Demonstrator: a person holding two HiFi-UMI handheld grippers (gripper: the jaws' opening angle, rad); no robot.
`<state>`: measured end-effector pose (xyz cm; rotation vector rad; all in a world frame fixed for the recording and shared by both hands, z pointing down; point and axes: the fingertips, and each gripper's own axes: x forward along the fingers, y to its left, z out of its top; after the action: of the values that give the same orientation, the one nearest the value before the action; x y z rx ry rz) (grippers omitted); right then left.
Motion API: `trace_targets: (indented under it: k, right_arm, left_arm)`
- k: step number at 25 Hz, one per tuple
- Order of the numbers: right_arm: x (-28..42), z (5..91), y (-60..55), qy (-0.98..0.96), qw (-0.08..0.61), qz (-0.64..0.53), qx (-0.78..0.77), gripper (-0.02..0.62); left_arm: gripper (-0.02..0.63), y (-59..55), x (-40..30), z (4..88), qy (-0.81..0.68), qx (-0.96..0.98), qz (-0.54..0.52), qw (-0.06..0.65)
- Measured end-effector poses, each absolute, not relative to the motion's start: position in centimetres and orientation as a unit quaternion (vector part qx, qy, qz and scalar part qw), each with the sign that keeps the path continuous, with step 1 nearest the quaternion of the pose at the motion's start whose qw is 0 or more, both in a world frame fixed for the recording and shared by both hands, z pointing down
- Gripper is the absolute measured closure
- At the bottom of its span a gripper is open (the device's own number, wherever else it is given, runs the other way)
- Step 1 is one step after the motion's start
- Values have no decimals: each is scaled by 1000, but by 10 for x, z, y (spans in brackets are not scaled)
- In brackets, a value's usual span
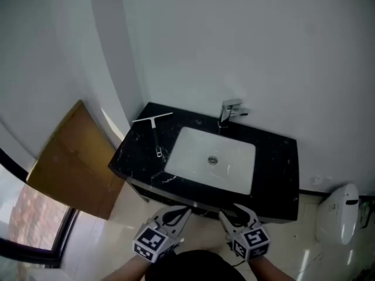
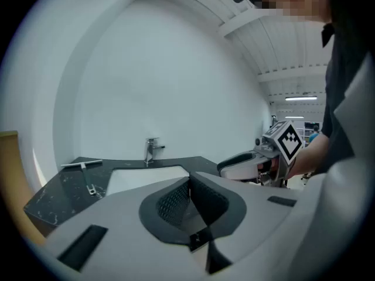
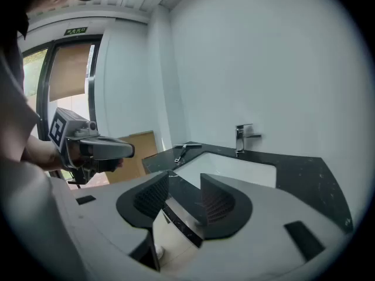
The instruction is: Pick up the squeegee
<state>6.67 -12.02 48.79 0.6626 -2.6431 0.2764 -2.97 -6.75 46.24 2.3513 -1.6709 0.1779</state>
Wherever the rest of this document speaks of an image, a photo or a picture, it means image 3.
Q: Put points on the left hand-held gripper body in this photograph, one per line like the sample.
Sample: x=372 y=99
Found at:
x=105 y=149

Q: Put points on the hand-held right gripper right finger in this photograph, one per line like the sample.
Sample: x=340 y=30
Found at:
x=225 y=212

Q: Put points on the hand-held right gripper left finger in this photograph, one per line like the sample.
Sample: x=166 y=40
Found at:
x=146 y=203

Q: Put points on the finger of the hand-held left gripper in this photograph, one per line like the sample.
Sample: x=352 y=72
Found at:
x=108 y=165

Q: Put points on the person's left forearm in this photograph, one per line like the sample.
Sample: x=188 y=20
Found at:
x=44 y=154

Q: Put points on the person's left hand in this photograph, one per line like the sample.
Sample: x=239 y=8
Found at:
x=78 y=158

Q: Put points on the brown cardboard box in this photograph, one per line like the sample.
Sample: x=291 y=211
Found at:
x=140 y=154

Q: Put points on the white sink basin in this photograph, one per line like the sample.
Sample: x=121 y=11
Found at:
x=234 y=168

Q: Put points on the white shoe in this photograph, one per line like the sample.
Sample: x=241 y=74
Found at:
x=159 y=250

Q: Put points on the chrome faucet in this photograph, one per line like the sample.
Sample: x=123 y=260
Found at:
x=240 y=139

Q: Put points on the black marble vanity counter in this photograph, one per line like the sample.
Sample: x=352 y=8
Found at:
x=304 y=180

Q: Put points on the brown roller blind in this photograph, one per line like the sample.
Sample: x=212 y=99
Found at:
x=68 y=72

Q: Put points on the person's grey shirt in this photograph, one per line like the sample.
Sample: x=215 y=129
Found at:
x=11 y=107

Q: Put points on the green exit sign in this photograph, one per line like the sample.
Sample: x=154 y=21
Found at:
x=75 y=31

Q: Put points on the black door frame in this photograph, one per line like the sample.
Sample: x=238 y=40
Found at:
x=44 y=98

